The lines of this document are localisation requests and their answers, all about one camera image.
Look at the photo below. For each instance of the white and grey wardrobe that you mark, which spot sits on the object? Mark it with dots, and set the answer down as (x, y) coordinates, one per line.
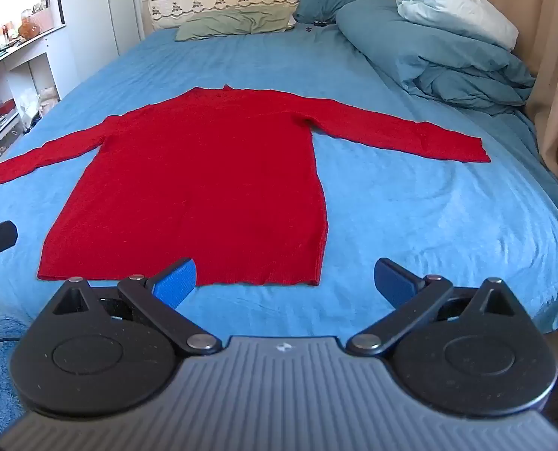
(96, 23)

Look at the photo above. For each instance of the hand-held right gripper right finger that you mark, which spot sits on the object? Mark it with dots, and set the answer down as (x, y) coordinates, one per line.
(391, 283)

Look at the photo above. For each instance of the green pillow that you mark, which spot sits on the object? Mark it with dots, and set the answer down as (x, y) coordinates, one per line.
(232, 23)

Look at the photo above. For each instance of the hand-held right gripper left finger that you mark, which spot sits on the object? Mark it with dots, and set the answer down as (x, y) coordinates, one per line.
(178, 286)

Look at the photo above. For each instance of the teal pillow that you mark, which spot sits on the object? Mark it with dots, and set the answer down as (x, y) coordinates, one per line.
(326, 0)

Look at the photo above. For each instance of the pink quilted box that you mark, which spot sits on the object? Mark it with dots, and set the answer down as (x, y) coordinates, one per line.
(42, 19)

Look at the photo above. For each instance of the white shelf unit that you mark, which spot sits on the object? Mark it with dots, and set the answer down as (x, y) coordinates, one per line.
(21, 63)

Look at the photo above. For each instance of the orange plush toy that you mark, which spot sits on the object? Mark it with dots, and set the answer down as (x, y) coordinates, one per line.
(28, 28)

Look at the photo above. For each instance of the red box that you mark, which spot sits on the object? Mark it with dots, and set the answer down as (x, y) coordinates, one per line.
(7, 106)

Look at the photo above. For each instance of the white pillow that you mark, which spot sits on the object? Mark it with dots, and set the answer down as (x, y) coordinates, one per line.
(452, 9)

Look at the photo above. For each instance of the teal duvet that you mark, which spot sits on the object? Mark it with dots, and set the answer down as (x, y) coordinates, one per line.
(401, 47)

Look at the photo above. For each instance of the red knit sweater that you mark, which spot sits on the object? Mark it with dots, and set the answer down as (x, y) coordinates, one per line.
(204, 174)

